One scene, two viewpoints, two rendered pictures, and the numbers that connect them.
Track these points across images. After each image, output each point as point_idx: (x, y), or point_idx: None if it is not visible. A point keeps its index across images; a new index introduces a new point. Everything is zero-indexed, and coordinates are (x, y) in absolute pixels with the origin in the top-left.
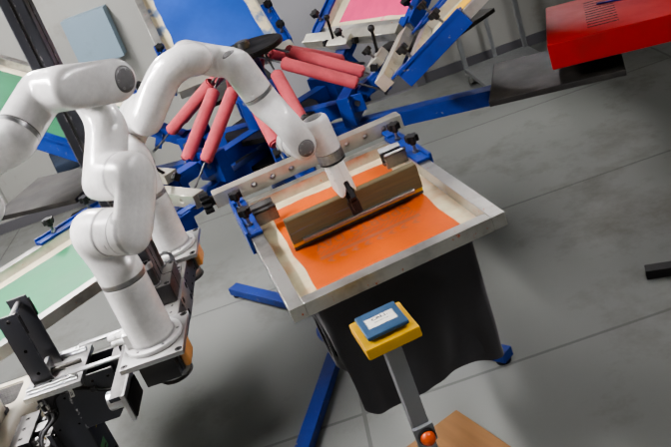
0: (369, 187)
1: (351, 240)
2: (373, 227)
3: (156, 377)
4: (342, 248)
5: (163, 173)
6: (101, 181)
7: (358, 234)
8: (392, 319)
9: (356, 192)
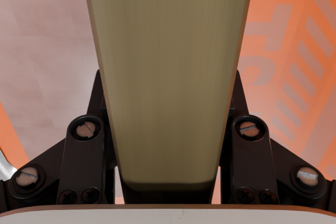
0: None
1: (306, 103)
2: None
3: None
4: (321, 137)
5: None
6: None
7: (294, 71)
8: None
9: (222, 141)
